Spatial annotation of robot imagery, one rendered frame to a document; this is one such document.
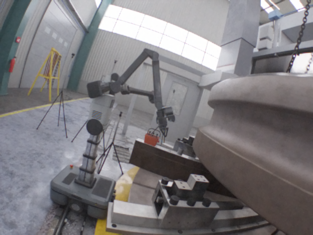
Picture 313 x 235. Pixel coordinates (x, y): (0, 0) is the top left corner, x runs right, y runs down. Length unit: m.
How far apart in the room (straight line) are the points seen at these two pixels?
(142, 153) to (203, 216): 1.34
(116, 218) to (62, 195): 0.69
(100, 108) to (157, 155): 1.17
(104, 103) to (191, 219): 1.17
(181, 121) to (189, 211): 4.36
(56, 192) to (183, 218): 1.21
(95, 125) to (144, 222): 0.90
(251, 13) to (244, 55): 1.62
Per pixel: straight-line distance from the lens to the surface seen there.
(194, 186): 1.24
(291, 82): 1.14
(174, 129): 5.32
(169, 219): 1.20
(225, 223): 1.71
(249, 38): 5.40
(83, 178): 1.74
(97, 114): 1.44
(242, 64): 4.96
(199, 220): 1.33
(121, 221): 1.27
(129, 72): 1.24
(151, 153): 2.26
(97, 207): 1.66
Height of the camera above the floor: 1.29
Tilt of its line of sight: 5 degrees down
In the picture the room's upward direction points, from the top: 18 degrees clockwise
